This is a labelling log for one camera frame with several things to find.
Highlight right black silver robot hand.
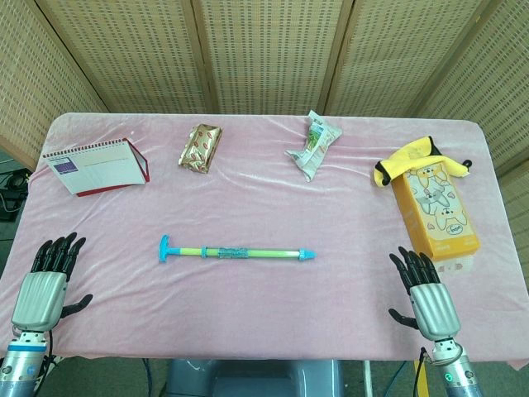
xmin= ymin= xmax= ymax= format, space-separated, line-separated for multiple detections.
xmin=388 ymin=246 xmax=462 ymax=342

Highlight white green snack bag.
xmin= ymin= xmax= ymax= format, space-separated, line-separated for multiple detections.
xmin=284 ymin=109 xmax=343 ymax=183

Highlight woven bamboo folding screen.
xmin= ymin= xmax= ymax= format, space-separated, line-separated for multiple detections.
xmin=0 ymin=0 xmax=529 ymax=179

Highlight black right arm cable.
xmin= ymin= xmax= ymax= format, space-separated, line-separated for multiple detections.
xmin=415 ymin=348 xmax=431 ymax=397

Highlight orange cartoon dog box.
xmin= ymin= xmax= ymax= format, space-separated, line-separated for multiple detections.
xmin=390 ymin=165 xmax=482 ymax=261

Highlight red spiral desk calendar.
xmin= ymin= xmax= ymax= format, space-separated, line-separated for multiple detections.
xmin=42 ymin=137 xmax=151 ymax=198

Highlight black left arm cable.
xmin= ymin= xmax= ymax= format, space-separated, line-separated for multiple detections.
xmin=43 ymin=337 xmax=63 ymax=377

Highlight black equipment on floor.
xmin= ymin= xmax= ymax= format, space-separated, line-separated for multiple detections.
xmin=0 ymin=152 xmax=33 ymax=243

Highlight gold red snack bag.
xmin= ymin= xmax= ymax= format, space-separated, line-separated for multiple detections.
xmin=178 ymin=123 xmax=224 ymax=176

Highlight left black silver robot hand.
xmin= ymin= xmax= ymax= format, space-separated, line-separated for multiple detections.
xmin=10 ymin=232 xmax=93 ymax=337

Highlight pink velvet tablecloth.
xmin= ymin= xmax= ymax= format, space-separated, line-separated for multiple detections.
xmin=0 ymin=111 xmax=529 ymax=371

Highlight green and blue water pump toy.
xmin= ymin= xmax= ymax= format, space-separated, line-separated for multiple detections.
xmin=157 ymin=234 xmax=318 ymax=263

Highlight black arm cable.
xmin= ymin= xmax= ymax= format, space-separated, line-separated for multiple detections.
xmin=43 ymin=337 xmax=63 ymax=377
xmin=415 ymin=348 xmax=431 ymax=397

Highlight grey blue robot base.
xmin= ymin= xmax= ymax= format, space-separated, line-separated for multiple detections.
xmin=164 ymin=358 xmax=365 ymax=397

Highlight yellow banana toy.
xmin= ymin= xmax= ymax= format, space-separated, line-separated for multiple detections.
xmin=374 ymin=136 xmax=474 ymax=188

